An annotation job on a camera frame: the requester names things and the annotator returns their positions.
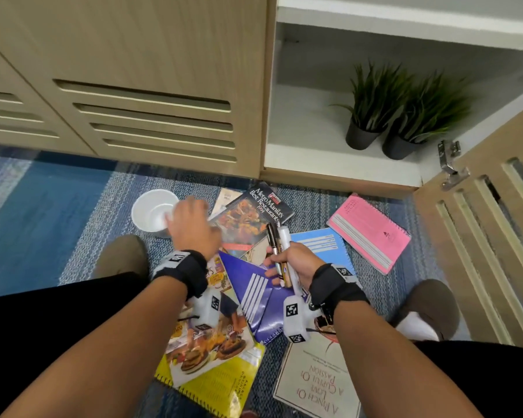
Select person's right hand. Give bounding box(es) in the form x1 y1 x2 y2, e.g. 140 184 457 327
263 241 328 292

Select person's left hand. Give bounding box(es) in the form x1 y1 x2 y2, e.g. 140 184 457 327
165 196 223 262

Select white marker pen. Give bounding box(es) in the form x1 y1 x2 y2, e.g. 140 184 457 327
278 225 304 297

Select light blue spiral notebook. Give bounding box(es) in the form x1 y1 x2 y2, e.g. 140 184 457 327
289 227 358 279

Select silver black pen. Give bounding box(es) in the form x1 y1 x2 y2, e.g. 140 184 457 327
266 222 284 279

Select white cup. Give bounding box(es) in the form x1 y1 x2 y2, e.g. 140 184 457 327
130 189 180 239

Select beige paperback book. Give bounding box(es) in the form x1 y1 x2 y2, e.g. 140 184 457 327
209 188 245 218

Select black cover book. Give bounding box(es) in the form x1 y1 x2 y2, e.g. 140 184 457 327
209 181 295 260

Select dark blue spiral notebook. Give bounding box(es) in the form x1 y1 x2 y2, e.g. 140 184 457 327
217 251 280 340
252 282 310 347

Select pink spiral notebook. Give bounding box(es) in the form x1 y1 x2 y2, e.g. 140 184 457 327
325 193 413 276

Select cream cookbook with bowl picture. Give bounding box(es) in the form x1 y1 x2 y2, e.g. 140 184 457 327
272 326 363 418

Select colourful cookbook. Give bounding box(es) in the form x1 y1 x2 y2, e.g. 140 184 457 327
165 252 262 388

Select beige wooden cabinet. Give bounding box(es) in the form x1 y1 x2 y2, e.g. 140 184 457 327
259 0 523 201

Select yellow spiral notebook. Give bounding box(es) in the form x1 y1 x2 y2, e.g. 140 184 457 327
153 343 267 418

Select artificial grass plant black pot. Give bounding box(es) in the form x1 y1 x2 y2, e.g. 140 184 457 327
331 60 413 152
381 71 471 161

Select person's right forearm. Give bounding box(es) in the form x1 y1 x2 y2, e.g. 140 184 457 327
333 300 485 418

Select person's left forearm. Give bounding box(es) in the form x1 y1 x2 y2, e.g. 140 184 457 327
0 276 188 418

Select person's left brown shoe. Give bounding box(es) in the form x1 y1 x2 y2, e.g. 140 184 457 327
91 235 150 282

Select person's brown shoe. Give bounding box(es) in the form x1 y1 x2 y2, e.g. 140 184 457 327
390 279 461 343
91 235 150 282

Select person's right white sock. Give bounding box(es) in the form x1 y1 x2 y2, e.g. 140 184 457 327
394 312 440 343

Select person's right brown shoe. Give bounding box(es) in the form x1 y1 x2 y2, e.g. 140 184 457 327
390 279 461 343

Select slatted wooden cabinet door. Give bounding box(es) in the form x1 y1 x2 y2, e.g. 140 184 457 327
0 37 96 157
411 98 523 351
0 0 271 179

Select person's black trousers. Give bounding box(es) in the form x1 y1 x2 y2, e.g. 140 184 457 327
0 272 523 418

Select metal door hinge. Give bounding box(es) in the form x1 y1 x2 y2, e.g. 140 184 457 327
438 140 471 191

